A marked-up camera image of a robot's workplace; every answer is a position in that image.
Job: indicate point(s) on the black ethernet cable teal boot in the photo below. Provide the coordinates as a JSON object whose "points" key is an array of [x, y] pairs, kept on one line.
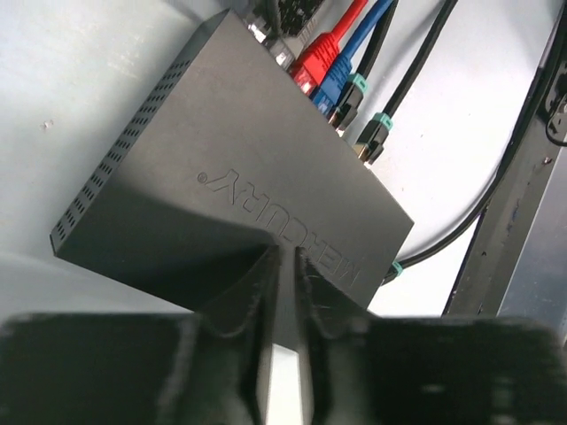
{"points": [[356, 86]]}

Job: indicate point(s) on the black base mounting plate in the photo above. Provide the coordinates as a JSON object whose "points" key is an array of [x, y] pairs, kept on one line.
{"points": [[487, 269]]}

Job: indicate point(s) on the black network switch box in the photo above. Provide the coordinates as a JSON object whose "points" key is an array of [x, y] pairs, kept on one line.
{"points": [[223, 152]]}

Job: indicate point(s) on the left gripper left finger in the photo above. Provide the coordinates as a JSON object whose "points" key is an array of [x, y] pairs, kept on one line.
{"points": [[221, 368]]}

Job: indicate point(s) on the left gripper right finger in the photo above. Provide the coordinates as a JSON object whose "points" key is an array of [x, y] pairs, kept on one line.
{"points": [[338, 366]]}

